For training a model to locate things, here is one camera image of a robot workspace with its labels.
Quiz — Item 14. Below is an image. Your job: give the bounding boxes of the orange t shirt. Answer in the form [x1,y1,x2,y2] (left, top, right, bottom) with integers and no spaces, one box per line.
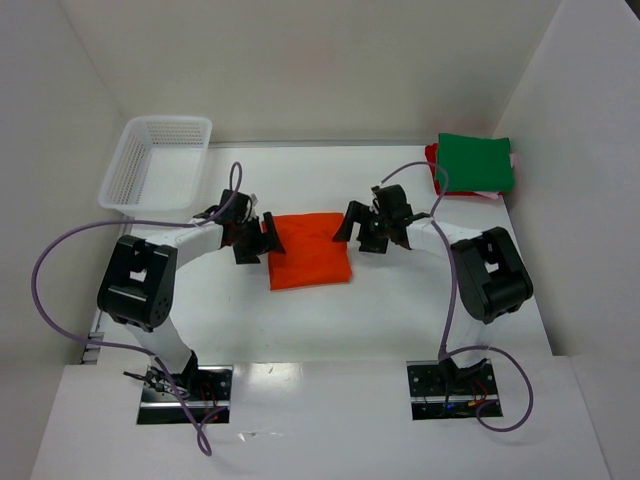
[268,212,352,291]

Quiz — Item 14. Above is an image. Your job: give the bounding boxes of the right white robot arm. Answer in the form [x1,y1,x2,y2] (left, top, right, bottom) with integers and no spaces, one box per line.
[332,185,534,379]

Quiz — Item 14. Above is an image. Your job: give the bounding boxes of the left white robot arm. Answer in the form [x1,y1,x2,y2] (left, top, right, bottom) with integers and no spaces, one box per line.
[97,189,286,393]

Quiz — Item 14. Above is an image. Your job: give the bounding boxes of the red folded t shirt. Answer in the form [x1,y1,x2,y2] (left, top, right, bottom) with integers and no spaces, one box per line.
[425,143,476,197]

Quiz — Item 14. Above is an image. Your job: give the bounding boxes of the green folded t shirt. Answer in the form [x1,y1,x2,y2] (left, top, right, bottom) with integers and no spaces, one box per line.
[436,133,515,193]

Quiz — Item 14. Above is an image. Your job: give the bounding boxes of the pink folded t shirt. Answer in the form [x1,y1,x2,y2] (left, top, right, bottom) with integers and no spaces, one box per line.
[473,153,518,200]

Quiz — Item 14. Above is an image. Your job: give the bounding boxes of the white plastic basket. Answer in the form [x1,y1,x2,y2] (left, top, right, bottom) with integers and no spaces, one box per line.
[98,115,213,216]

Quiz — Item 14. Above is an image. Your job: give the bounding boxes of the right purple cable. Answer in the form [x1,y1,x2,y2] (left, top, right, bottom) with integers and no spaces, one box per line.
[378,159,535,432]

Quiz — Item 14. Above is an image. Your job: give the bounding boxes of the purple cable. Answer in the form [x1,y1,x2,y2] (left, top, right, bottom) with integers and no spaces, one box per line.
[378,159,535,432]
[31,161,245,457]

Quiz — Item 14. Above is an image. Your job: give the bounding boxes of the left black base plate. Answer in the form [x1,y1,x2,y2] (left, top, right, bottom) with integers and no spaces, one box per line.
[124,366,233,425]

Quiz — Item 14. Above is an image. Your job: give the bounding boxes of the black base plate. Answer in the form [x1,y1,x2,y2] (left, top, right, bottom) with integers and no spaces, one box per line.
[124,366,233,425]
[406,359,503,421]

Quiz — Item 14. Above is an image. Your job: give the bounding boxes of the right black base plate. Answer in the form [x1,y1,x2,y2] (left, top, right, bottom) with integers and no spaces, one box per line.
[406,359,503,421]

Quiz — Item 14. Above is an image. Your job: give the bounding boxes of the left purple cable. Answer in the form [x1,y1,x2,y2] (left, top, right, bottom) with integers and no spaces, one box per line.
[31,161,245,457]

